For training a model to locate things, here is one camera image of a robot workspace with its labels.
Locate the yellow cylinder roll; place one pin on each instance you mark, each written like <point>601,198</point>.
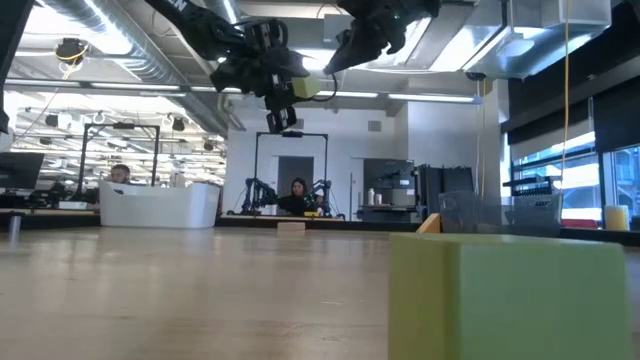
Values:
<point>617,217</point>

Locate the black bench equipment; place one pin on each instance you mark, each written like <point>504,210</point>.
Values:
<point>60,196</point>

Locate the grey door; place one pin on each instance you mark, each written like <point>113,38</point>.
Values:
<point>295,167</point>

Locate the grey translucent plastic bin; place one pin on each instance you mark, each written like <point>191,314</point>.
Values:
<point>500,215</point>

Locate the grey square wall vent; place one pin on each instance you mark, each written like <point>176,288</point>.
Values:
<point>374,125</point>

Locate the black background robot arm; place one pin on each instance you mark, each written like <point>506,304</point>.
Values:
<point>323,192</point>
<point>257,192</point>

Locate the person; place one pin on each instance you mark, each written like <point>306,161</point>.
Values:
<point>120,173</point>
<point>298,200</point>

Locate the orange triangular block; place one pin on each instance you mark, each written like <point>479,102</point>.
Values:
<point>429,223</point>

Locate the small yellow object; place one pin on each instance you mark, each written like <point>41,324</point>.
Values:
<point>311,214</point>

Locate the ceiling strip light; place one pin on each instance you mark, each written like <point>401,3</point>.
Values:
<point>350,94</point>
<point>135,86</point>
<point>200,89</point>
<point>431,98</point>
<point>45,82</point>

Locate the black equipment rack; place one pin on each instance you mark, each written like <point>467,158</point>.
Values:
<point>389,180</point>

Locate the white plastic bin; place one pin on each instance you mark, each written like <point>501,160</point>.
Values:
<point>160,205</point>

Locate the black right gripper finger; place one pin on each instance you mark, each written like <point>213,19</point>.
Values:
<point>395,42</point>
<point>352,50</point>

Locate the grey metal post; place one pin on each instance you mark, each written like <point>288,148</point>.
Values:
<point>14,230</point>

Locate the black computer monitor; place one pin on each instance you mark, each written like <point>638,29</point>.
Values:
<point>20,170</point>

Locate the white bottle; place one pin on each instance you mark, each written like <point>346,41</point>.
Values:
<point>371,196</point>
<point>378,198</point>

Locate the natural wood rectangular block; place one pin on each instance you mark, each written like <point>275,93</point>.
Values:
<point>291,227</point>

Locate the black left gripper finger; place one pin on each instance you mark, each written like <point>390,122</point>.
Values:
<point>281,89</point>

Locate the black cabinet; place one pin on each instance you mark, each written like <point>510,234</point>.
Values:
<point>445,187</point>

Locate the black gantry frame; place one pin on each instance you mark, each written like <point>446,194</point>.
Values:
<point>120,125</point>
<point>315,134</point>

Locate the black aluminium table frame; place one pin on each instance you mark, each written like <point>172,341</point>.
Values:
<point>350,226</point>

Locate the black window rack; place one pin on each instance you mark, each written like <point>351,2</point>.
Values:
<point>530,185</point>

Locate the green cube block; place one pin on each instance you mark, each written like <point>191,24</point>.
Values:
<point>306,86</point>
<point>507,300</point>

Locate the wooden background table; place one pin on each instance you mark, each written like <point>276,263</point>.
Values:
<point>270,218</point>

